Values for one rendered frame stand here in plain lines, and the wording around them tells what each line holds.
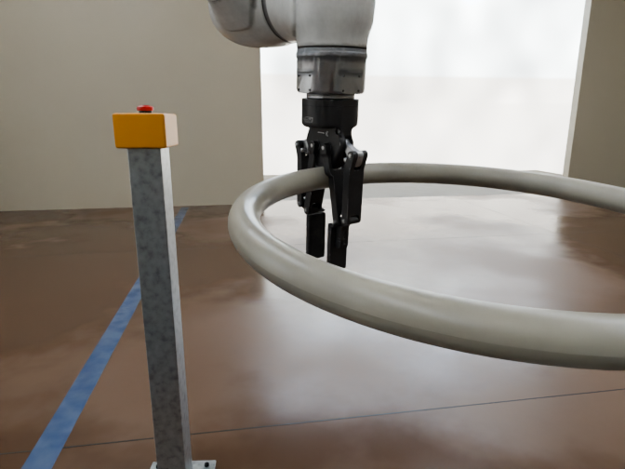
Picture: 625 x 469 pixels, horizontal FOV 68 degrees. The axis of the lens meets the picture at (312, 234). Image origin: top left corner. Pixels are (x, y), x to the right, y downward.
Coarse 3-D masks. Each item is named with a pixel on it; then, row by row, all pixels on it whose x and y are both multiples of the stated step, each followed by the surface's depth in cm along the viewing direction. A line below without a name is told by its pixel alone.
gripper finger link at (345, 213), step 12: (348, 156) 57; (348, 168) 58; (360, 168) 59; (348, 180) 58; (360, 180) 59; (348, 192) 59; (360, 192) 60; (348, 204) 59; (360, 204) 60; (348, 216) 60; (360, 216) 61
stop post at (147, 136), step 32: (128, 128) 106; (160, 128) 106; (128, 160) 110; (160, 160) 110; (160, 192) 112; (160, 224) 114; (160, 256) 116; (160, 288) 118; (160, 320) 120; (160, 352) 122; (160, 384) 124; (160, 416) 127; (160, 448) 129
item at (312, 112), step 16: (304, 112) 59; (320, 112) 58; (336, 112) 57; (352, 112) 59; (320, 128) 61; (336, 128) 59; (320, 144) 62; (336, 144) 59; (352, 144) 59; (320, 160) 63; (336, 160) 60
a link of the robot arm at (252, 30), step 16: (208, 0) 63; (224, 0) 61; (240, 0) 60; (256, 0) 60; (224, 16) 63; (240, 16) 62; (256, 16) 61; (224, 32) 68; (240, 32) 65; (256, 32) 63; (272, 32) 62
